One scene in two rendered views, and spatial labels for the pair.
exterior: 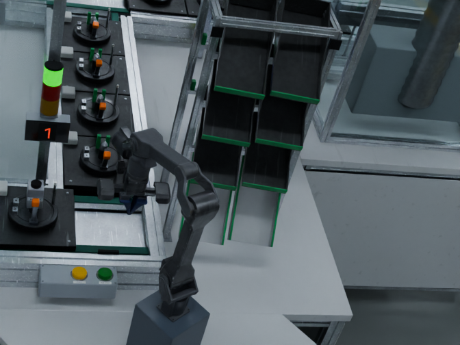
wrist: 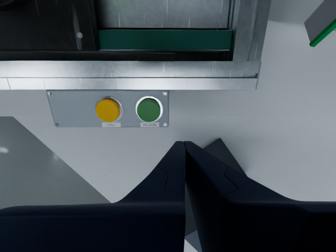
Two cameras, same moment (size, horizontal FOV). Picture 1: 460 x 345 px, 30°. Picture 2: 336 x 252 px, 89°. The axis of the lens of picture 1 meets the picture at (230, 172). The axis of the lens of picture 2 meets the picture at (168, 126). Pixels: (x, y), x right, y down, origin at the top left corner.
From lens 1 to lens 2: 227 cm
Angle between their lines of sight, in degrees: 71
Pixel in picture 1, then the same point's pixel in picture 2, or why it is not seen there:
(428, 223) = not seen: outside the picture
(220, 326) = (288, 133)
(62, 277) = (85, 116)
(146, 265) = (219, 86)
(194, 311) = not seen: hidden behind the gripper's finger
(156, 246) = (249, 29)
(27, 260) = (22, 82)
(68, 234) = (76, 13)
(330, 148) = not seen: outside the picture
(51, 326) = (100, 136)
